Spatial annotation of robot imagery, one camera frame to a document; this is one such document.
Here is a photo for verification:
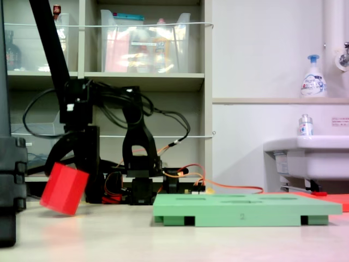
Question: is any thick black cable loop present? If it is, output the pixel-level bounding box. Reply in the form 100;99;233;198
22;87;68;140

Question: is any clear plastic storage box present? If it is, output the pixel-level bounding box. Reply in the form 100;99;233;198
4;13;71;72

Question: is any notched black stack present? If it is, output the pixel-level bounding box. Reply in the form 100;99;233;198
0;136;28;248

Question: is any dark glass bottle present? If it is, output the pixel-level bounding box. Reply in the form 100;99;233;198
4;29;22;71

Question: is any white shelf guard wire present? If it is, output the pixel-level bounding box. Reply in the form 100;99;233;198
99;131;216;139
4;22;214;28

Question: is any clear plastic tray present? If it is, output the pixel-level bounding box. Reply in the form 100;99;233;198
10;122;68;171

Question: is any teal topped packet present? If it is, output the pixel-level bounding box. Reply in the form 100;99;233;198
113;12;145;22

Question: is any dark grey upright post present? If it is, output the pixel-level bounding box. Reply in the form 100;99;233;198
0;0;12;139

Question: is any thin orange wire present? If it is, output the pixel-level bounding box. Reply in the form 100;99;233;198
157;144;264;195

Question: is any thin black wire pair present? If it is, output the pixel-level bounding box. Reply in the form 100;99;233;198
89;81;191;145

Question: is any white ceramic sink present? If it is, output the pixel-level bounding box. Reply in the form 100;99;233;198
263;135;349;193

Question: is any pink capped cleaner bottle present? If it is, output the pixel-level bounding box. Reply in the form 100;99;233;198
152;18;172;72

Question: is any red octagonal pillar block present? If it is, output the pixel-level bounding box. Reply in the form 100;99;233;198
39;162;90;216

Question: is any green shape sorter board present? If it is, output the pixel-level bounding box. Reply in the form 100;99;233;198
152;193;343;227

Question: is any circuit board with connectors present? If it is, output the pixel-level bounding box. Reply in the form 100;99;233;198
183;184;207;195

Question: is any large clear storage bin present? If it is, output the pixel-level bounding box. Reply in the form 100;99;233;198
100;9;191;74

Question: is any beige shelf unit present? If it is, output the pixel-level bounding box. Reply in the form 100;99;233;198
0;0;214;193

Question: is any small clear sanitizer bottle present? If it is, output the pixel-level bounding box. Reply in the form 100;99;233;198
298;114;314;136

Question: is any metal wall faucet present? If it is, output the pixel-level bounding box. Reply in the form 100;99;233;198
334;41;349;72

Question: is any white foam soap pump bottle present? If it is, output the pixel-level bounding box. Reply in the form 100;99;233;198
300;54;328;98

